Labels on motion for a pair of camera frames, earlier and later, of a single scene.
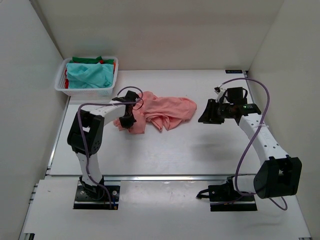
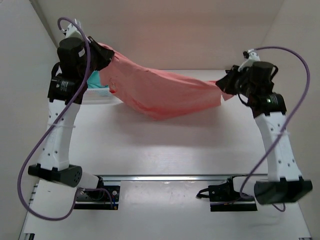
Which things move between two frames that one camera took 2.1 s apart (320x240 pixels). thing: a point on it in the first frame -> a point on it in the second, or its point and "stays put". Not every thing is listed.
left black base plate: x=84 y=200 stays put
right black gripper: x=213 y=111 -> x=227 y=81
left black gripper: x=128 y=120 -> x=100 y=55
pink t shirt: x=163 y=111 -> x=157 y=94
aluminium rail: x=51 y=177 stays put
